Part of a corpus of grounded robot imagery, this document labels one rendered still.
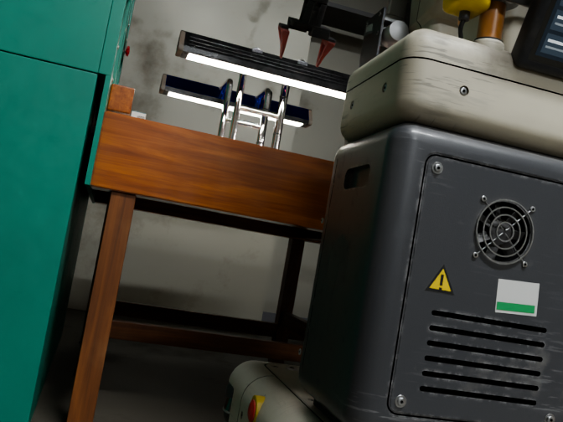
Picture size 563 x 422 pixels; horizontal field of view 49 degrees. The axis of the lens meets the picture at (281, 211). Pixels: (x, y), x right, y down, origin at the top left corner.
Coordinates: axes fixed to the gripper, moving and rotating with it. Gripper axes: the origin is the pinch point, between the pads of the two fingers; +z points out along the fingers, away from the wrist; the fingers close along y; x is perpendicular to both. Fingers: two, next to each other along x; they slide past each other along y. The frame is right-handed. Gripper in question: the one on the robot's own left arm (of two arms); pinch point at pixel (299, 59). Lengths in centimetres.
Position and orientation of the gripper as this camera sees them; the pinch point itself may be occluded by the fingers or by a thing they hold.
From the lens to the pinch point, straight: 163.0
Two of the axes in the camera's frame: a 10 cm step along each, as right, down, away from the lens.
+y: -9.5, -1.8, -2.4
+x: 1.4, 4.2, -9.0
